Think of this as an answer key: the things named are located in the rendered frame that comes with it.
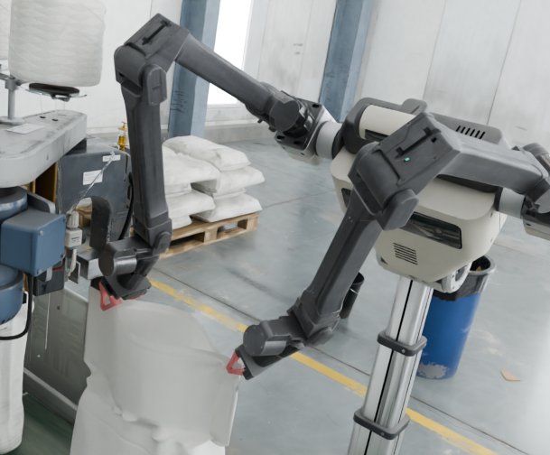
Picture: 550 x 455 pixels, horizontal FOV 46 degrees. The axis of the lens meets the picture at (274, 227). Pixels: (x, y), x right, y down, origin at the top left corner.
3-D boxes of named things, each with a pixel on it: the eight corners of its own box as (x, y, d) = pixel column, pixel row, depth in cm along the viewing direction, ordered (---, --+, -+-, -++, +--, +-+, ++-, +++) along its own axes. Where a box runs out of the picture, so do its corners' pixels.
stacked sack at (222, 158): (253, 170, 511) (256, 152, 506) (218, 176, 477) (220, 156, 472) (191, 149, 546) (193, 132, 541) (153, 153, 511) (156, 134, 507)
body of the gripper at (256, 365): (231, 349, 125) (256, 336, 121) (261, 334, 134) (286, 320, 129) (247, 380, 124) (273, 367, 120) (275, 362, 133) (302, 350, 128)
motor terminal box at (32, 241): (65, 270, 122) (69, 213, 119) (36, 291, 113) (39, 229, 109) (25, 260, 124) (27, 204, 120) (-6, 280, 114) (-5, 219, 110)
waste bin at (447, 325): (477, 362, 371) (508, 259, 351) (443, 396, 330) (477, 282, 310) (402, 329, 396) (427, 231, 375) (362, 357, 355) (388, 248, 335)
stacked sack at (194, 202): (218, 212, 473) (220, 194, 469) (154, 229, 420) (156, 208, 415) (175, 196, 494) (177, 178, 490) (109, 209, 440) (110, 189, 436)
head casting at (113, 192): (130, 250, 169) (141, 140, 160) (50, 271, 150) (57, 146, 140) (60, 215, 185) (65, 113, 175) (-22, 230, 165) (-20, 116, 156)
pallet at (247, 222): (256, 229, 528) (259, 212, 523) (153, 262, 430) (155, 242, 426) (181, 199, 568) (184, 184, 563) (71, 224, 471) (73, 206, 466)
